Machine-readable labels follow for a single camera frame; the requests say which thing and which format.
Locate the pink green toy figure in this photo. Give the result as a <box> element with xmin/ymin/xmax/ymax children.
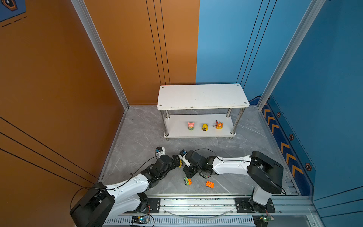
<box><xmin>188</xmin><ymin>122</ymin><xmax>195</xmax><ymax>131</ymax></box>

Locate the orange dragon toy figure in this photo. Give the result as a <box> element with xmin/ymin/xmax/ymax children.
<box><xmin>214</xmin><ymin>121</ymin><xmax>223</xmax><ymax>130</ymax></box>

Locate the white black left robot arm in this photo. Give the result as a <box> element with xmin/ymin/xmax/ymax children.
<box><xmin>70</xmin><ymin>154</ymin><xmax>180</xmax><ymax>227</ymax></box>

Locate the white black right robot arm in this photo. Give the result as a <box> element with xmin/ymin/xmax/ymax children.
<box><xmin>179</xmin><ymin>150</ymin><xmax>285</xmax><ymax>213</ymax></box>

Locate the white two-tier shelf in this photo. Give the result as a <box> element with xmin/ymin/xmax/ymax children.
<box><xmin>157</xmin><ymin>84</ymin><xmax>250</xmax><ymax>140</ymax></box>

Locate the green orange toy car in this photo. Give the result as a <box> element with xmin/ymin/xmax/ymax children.
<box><xmin>183</xmin><ymin>176</ymin><xmax>192</xmax><ymax>185</ymax></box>

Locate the green circuit board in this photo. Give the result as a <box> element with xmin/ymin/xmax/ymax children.
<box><xmin>253</xmin><ymin>215</ymin><xmax>275</xmax><ymax>227</ymax></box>
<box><xmin>131</xmin><ymin>216</ymin><xmax>150</xmax><ymax>226</ymax></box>

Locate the right green circuit board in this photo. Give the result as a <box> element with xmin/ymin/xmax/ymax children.
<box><xmin>253</xmin><ymin>215</ymin><xmax>275</xmax><ymax>227</ymax></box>

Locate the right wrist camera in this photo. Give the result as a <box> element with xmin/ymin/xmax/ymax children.
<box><xmin>178</xmin><ymin>149</ymin><xmax>191</xmax><ymax>167</ymax></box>

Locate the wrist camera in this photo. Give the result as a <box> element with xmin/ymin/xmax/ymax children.
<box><xmin>178</xmin><ymin>149</ymin><xmax>191</xmax><ymax>167</ymax></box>
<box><xmin>155</xmin><ymin>147</ymin><xmax>165</xmax><ymax>158</ymax></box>

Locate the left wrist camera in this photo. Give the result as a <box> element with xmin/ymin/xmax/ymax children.
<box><xmin>155</xmin><ymin>147</ymin><xmax>165</xmax><ymax>158</ymax></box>

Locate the left aluminium corner post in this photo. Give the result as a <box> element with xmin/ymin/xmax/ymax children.
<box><xmin>71</xmin><ymin>0</ymin><xmax>130</xmax><ymax>111</ymax></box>

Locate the aluminium corner post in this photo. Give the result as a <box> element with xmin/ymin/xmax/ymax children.
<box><xmin>71</xmin><ymin>0</ymin><xmax>130</xmax><ymax>111</ymax></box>
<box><xmin>257</xmin><ymin>0</ymin><xmax>326</xmax><ymax>111</ymax></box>

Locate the right aluminium corner post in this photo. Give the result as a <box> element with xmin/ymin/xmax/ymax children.
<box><xmin>257</xmin><ymin>0</ymin><xmax>326</xmax><ymax>111</ymax></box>

